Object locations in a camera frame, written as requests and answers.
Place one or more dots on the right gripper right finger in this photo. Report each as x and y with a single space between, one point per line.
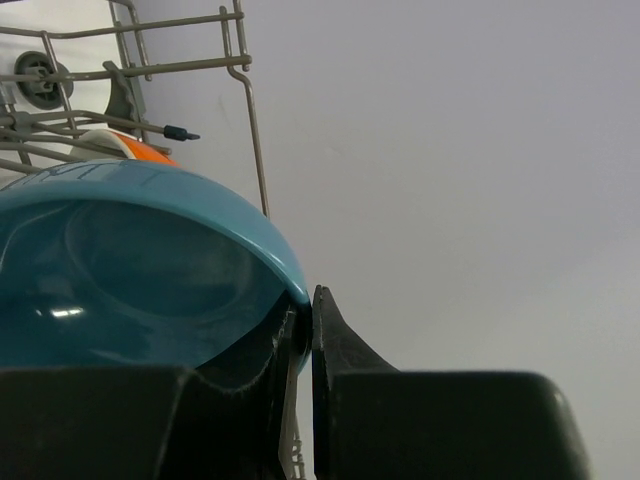
374 421

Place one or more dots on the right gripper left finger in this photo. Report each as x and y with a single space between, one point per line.
229 420

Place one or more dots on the blue bowl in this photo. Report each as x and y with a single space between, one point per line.
125 262

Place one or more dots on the white bowl red rim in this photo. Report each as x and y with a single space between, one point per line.
108 144

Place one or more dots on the grey wire dish rack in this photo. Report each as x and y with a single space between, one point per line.
66 104

